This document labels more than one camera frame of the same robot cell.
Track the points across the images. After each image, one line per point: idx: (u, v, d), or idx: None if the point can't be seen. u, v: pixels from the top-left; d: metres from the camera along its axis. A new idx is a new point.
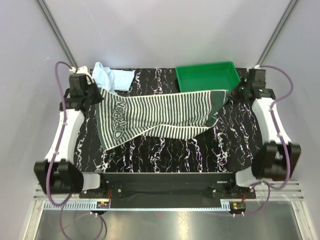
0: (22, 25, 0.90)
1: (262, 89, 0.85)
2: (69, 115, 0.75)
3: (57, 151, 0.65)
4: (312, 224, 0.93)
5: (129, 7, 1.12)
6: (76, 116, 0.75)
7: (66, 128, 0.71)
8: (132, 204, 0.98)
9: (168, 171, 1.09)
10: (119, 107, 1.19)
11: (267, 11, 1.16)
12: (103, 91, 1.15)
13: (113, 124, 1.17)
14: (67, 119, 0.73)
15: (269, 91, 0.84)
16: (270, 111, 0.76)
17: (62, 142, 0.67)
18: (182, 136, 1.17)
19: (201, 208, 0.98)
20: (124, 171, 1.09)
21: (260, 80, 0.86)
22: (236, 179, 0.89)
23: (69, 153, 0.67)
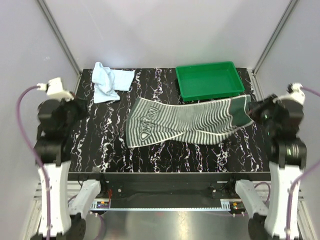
0: (22, 25, 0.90)
1: (291, 145, 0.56)
2: (51, 173, 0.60)
3: (50, 225, 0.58)
4: (312, 224, 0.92)
5: (129, 6, 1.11)
6: (60, 172, 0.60)
7: (53, 192, 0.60)
8: (133, 204, 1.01)
9: (168, 171, 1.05)
10: (152, 112, 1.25)
11: (267, 11, 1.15)
12: (138, 100, 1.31)
13: (141, 126, 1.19)
14: (51, 180, 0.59)
15: (299, 148, 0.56)
16: (288, 191, 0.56)
17: (54, 212, 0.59)
18: (207, 143, 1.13)
19: (201, 207, 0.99)
20: (124, 171, 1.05)
21: (292, 126, 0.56)
22: (236, 186, 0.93)
23: (64, 219, 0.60)
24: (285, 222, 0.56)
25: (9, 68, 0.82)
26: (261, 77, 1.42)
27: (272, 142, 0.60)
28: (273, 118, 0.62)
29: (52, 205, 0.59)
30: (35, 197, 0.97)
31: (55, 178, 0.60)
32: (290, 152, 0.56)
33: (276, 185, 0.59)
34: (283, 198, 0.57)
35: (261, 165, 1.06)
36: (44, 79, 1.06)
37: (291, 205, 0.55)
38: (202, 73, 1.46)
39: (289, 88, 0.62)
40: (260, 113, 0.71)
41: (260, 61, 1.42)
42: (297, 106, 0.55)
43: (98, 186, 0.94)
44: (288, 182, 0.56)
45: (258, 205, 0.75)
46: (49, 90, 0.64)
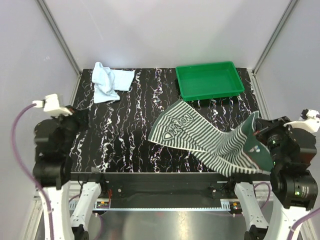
0: (22, 26, 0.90)
1: (301, 187, 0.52)
2: (52, 196, 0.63)
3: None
4: (312, 224, 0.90)
5: (129, 6, 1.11)
6: (60, 195, 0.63)
7: (55, 215, 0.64)
8: (132, 204, 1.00)
9: (168, 171, 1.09)
10: (186, 118, 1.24)
11: (267, 11, 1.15)
12: (181, 102, 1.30)
13: (169, 127, 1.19)
14: (51, 202, 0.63)
15: (311, 190, 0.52)
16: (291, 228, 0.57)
17: (57, 232, 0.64)
18: (219, 170, 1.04)
19: (200, 208, 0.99)
20: (124, 171, 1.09)
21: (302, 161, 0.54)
22: (236, 189, 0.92)
23: (67, 234, 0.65)
24: None
25: (9, 68, 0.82)
26: (261, 77, 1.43)
27: (279, 177, 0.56)
28: (282, 148, 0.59)
29: (55, 226, 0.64)
30: (35, 197, 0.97)
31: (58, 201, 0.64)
32: (299, 193, 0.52)
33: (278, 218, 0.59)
34: (283, 233, 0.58)
35: None
36: (43, 79, 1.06)
37: (290, 239, 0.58)
38: (202, 74, 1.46)
39: (303, 113, 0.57)
40: (267, 137, 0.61)
41: (260, 62, 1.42)
42: (307, 141, 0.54)
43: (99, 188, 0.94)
44: (291, 220, 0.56)
45: (255, 216, 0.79)
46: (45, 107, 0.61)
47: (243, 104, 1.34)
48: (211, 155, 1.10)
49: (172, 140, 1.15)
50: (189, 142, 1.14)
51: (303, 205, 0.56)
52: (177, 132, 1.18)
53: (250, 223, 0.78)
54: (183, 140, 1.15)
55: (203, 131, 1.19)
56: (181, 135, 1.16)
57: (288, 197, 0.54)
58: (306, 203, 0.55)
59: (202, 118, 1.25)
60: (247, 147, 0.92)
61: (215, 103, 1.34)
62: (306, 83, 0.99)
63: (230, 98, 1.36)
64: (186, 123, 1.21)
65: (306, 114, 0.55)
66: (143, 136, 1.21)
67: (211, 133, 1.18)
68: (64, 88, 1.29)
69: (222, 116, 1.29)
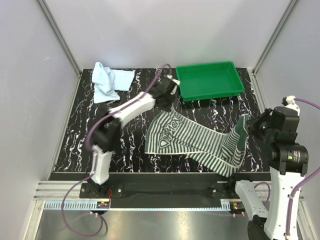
0: (22, 26, 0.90)
1: (291, 154, 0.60)
2: (145, 98, 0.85)
3: (119, 110, 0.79)
4: (312, 224, 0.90)
5: (129, 7, 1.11)
6: (148, 101, 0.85)
7: (135, 104, 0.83)
8: (132, 204, 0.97)
9: (168, 171, 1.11)
10: (176, 121, 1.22)
11: (267, 11, 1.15)
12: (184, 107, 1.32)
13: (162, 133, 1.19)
14: (141, 99, 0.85)
15: (302, 157, 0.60)
16: (289, 196, 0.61)
17: (126, 109, 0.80)
18: (217, 170, 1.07)
19: (201, 208, 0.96)
20: (124, 171, 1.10)
21: (290, 131, 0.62)
22: (236, 186, 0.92)
23: (125, 120, 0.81)
24: (284, 226, 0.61)
25: (9, 68, 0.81)
26: (261, 77, 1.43)
27: (272, 147, 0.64)
28: (272, 127, 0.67)
29: (131, 107, 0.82)
30: (35, 197, 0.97)
31: (142, 102, 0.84)
32: (291, 158, 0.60)
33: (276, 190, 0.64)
34: (283, 203, 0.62)
35: (260, 165, 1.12)
36: (44, 79, 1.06)
37: (290, 209, 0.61)
38: (203, 74, 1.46)
39: (283, 100, 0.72)
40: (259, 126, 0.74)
41: (260, 62, 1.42)
42: (292, 112, 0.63)
43: (101, 179, 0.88)
44: (289, 187, 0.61)
45: (257, 207, 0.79)
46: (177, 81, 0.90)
47: (243, 104, 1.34)
48: (208, 155, 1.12)
49: (167, 147, 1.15)
50: (185, 146, 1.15)
51: (298, 172, 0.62)
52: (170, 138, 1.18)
53: (252, 213, 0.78)
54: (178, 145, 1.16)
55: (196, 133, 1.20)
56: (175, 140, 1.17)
57: (283, 163, 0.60)
58: (300, 169, 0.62)
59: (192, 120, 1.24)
60: (240, 144, 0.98)
61: (215, 103, 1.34)
62: (306, 84, 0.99)
63: (230, 98, 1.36)
64: (177, 128, 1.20)
65: (287, 98, 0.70)
66: (143, 136, 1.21)
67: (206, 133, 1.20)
68: (65, 87, 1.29)
69: (222, 116, 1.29)
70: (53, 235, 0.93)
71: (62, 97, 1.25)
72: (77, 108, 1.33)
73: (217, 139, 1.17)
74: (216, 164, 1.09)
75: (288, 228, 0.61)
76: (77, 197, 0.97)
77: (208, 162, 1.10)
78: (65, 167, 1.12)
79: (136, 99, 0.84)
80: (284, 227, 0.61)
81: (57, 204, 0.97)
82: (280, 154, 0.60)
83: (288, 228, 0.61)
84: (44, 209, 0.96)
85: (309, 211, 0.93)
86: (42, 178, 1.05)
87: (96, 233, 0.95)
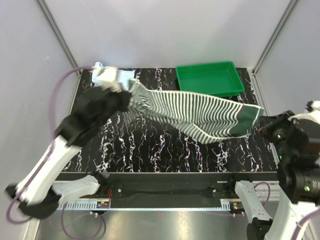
0: (22, 25, 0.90)
1: (309, 186, 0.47)
2: (55, 149, 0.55)
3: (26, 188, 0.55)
4: (312, 223, 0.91)
5: (129, 6, 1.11)
6: (64, 152, 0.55)
7: (46, 164, 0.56)
8: (132, 204, 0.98)
9: (168, 171, 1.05)
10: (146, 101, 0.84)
11: (267, 11, 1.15)
12: None
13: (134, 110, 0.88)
14: (54, 150, 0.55)
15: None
16: (298, 224, 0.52)
17: (36, 179, 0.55)
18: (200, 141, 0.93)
19: (201, 208, 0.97)
20: (124, 171, 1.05)
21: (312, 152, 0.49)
22: (236, 190, 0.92)
23: (41, 191, 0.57)
24: None
25: (9, 68, 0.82)
26: (261, 77, 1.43)
27: (286, 170, 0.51)
28: (289, 142, 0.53)
29: (40, 173, 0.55)
30: None
31: (59, 154, 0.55)
32: (308, 188, 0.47)
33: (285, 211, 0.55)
34: (289, 228, 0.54)
35: (260, 165, 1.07)
36: (43, 79, 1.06)
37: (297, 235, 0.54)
38: (203, 74, 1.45)
39: (308, 105, 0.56)
40: (273, 132, 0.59)
41: (260, 62, 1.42)
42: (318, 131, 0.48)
43: (95, 189, 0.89)
44: (298, 216, 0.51)
45: (256, 209, 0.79)
46: (101, 75, 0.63)
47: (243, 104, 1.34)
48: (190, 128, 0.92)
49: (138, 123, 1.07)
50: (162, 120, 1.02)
51: (312, 201, 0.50)
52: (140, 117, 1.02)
53: (251, 215, 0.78)
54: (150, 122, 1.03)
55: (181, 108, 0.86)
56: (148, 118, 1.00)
57: (297, 193, 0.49)
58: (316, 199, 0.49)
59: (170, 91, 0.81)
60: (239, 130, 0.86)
61: None
62: (306, 83, 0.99)
63: (230, 98, 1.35)
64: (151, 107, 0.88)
65: (313, 105, 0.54)
66: (143, 136, 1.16)
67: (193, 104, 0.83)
68: (64, 88, 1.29)
69: None
70: (52, 234, 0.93)
71: (62, 97, 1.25)
72: None
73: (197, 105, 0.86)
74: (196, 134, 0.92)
75: None
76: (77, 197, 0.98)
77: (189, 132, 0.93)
78: (65, 166, 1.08)
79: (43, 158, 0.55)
80: None
81: None
82: (295, 180, 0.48)
83: None
84: None
85: None
86: None
87: (96, 235, 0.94)
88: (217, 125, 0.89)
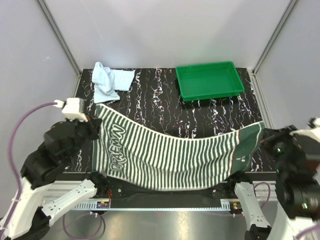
0: (22, 25, 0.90)
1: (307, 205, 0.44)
2: (25, 188, 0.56)
3: (4, 227, 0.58)
4: None
5: (129, 7, 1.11)
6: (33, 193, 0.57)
7: (18, 207, 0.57)
8: (132, 204, 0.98)
9: None
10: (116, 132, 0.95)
11: (267, 11, 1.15)
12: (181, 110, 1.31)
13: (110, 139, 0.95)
14: (22, 192, 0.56)
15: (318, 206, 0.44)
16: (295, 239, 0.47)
17: (11, 219, 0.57)
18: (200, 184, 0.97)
19: (201, 208, 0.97)
20: None
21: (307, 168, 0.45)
22: (237, 193, 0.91)
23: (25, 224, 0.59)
24: None
25: (10, 68, 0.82)
26: (261, 77, 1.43)
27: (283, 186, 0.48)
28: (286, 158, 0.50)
29: (14, 214, 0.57)
30: None
31: (26, 196, 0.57)
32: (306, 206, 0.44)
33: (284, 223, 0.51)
34: None
35: (260, 165, 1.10)
36: (43, 79, 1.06)
37: None
38: (203, 73, 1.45)
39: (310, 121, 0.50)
40: (273, 145, 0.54)
41: (260, 61, 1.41)
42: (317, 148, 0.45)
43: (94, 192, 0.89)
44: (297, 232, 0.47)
45: (255, 215, 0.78)
46: (65, 108, 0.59)
47: (243, 104, 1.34)
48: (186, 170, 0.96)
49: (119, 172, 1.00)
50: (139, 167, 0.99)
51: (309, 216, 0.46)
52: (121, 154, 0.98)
53: (250, 222, 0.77)
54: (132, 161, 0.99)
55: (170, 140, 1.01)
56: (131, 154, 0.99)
57: (294, 210, 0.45)
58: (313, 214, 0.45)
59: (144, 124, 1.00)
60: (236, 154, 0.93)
61: (215, 103, 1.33)
62: (307, 83, 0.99)
63: (230, 98, 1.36)
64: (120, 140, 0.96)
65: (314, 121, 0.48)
66: None
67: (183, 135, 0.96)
68: (65, 88, 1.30)
69: (222, 116, 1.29)
70: (52, 234, 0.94)
71: (61, 97, 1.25)
72: None
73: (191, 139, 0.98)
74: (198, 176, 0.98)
75: None
76: None
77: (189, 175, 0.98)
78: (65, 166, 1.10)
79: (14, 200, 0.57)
80: None
81: None
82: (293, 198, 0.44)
83: None
84: None
85: None
86: None
87: (96, 235, 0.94)
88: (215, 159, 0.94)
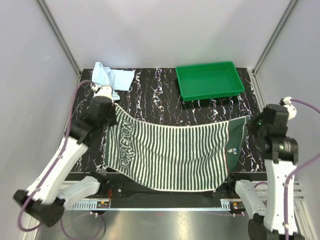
0: (22, 26, 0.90)
1: (283, 146, 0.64)
2: (68, 145, 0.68)
3: (39, 188, 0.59)
4: (312, 224, 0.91)
5: (129, 7, 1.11)
6: (76, 149, 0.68)
7: (58, 163, 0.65)
8: (132, 204, 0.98)
9: None
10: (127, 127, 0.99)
11: (267, 12, 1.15)
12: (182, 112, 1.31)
13: (121, 134, 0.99)
14: (66, 150, 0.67)
15: (292, 149, 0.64)
16: (284, 184, 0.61)
17: (48, 179, 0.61)
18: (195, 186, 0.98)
19: (201, 208, 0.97)
20: None
21: (280, 125, 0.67)
22: (237, 188, 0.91)
23: (53, 190, 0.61)
24: (283, 217, 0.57)
25: (9, 69, 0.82)
26: (261, 77, 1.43)
27: (265, 141, 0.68)
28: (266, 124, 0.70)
29: (52, 171, 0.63)
30: None
31: (69, 152, 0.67)
32: (282, 148, 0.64)
33: (272, 182, 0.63)
34: (279, 193, 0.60)
35: (260, 165, 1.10)
36: (44, 79, 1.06)
37: (288, 199, 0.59)
38: (203, 73, 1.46)
39: (281, 101, 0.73)
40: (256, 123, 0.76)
41: (260, 61, 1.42)
42: (283, 108, 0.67)
43: (97, 186, 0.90)
44: (283, 176, 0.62)
45: (257, 205, 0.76)
46: (100, 90, 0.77)
47: (243, 104, 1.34)
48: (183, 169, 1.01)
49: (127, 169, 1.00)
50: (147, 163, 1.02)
51: (290, 161, 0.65)
52: (131, 148, 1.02)
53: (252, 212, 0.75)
54: (142, 155, 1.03)
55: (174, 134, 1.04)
56: (142, 147, 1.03)
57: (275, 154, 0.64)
58: (291, 159, 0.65)
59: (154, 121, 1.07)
60: (228, 147, 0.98)
61: (215, 103, 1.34)
62: (306, 84, 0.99)
63: (230, 98, 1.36)
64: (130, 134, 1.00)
65: (284, 99, 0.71)
66: None
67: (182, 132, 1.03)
68: (65, 88, 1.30)
69: (222, 116, 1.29)
70: (52, 234, 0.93)
71: (62, 97, 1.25)
72: (77, 108, 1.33)
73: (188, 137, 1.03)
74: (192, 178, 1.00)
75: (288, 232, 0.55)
76: None
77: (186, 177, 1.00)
78: None
79: (56, 157, 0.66)
80: (282, 217, 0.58)
81: None
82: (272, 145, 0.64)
83: (287, 220, 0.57)
84: None
85: (308, 211, 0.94)
86: None
87: (97, 235, 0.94)
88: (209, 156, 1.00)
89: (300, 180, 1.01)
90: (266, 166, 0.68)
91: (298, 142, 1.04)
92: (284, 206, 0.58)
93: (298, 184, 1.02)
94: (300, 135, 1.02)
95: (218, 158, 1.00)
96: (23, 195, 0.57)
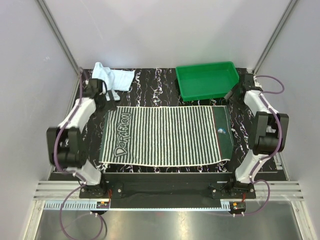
0: (22, 27, 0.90)
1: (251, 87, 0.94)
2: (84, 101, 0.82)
3: (69, 121, 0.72)
4: (312, 224, 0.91)
5: (129, 7, 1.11)
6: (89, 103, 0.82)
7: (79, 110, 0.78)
8: (132, 204, 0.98)
9: (168, 171, 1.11)
10: (125, 117, 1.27)
11: (267, 12, 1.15)
12: (181, 107, 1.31)
13: (119, 123, 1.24)
14: (82, 103, 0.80)
15: (257, 88, 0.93)
16: (260, 96, 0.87)
17: (74, 117, 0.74)
18: (194, 161, 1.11)
19: (201, 208, 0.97)
20: (124, 171, 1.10)
21: (250, 81, 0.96)
22: (236, 174, 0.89)
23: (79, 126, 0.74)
24: (265, 107, 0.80)
25: (10, 69, 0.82)
26: (261, 77, 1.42)
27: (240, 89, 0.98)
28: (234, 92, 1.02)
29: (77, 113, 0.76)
30: (35, 197, 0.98)
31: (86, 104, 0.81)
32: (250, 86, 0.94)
33: (253, 102, 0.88)
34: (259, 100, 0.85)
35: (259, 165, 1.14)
36: (43, 79, 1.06)
37: (264, 101, 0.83)
38: (202, 73, 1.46)
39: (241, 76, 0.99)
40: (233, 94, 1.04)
41: (260, 61, 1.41)
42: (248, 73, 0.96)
43: (98, 177, 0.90)
44: (257, 94, 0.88)
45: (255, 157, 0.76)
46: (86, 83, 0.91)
47: None
48: (180, 150, 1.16)
49: (124, 155, 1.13)
50: (142, 148, 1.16)
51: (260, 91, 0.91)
52: (127, 133, 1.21)
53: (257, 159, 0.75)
54: (137, 140, 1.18)
55: (168, 120, 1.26)
56: (136, 135, 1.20)
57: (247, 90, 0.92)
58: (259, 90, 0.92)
59: (146, 110, 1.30)
60: (218, 127, 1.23)
61: (215, 103, 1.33)
62: (306, 83, 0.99)
63: None
64: (127, 123, 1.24)
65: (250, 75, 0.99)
66: (140, 132, 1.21)
67: (175, 116, 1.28)
68: (65, 88, 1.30)
69: None
70: (52, 235, 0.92)
71: (62, 98, 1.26)
72: None
73: (181, 120, 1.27)
74: (189, 158, 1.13)
75: (272, 110, 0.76)
76: (77, 197, 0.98)
77: (183, 157, 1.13)
78: None
79: (76, 106, 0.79)
80: (264, 108, 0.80)
81: (57, 204, 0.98)
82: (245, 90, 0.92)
83: (267, 107, 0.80)
84: (44, 209, 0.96)
85: (308, 211, 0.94)
86: (42, 178, 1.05)
87: (98, 236, 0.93)
88: (203, 136, 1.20)
89: (300, 180, 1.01)
90: (248, 103, 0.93)
91: (297, 142, 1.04)
92: (264, 103, 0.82)
93: (298, 184, 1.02)
94: (300, 135, 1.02)
95: (211, 137, 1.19)
96: (56, 130, 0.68)
